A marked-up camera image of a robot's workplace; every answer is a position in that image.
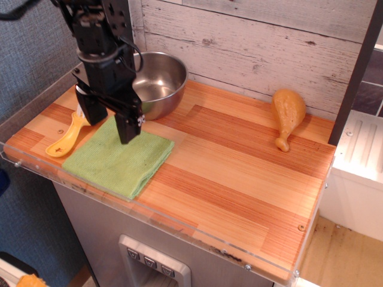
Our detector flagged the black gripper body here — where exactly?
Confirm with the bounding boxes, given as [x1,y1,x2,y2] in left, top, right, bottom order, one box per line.
[72,50,144,122]

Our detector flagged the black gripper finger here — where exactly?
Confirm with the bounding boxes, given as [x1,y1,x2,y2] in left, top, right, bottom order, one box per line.
[75,88,108,126]
[114,114,142,144]

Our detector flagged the green cloth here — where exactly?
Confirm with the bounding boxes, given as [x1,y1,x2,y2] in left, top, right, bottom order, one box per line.
[62,117,174,200]

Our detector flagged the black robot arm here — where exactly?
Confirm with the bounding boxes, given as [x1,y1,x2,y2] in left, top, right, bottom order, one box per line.
[53,1,144,144]

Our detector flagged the yellow brush white bristles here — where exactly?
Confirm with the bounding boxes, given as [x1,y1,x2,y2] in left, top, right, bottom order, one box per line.
[45,104,90,158]

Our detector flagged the steel bowl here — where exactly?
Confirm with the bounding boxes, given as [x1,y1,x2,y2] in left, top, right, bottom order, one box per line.
[132,51,189,121]

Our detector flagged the grey toy fridge cabinet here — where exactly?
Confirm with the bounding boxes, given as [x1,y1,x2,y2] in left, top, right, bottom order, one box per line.
[54,184,272,286]

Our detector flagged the silver dispenser panel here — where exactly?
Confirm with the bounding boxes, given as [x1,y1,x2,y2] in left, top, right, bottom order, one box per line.
[118,234,192,286]

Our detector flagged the toy chicken drumstick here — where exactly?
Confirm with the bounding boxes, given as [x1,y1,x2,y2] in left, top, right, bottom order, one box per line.
[271,88,306,152]

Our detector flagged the orange object bottom left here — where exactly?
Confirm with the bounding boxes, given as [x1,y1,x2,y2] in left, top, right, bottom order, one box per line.
[16,274,47,287]

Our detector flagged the white toy sink unit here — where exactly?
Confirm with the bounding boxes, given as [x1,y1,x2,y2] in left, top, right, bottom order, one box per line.
[319,111,382,240]

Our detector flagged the black cable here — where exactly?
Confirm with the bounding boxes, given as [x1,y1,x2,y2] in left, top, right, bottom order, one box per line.
[119,35,145,74]

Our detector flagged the clear acrylic guard rail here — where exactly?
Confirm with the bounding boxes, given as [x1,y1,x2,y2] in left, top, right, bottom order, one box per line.
[1,143,299,286]

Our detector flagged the dark grey post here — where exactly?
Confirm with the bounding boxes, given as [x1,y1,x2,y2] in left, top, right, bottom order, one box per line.
[328,0,382,146]

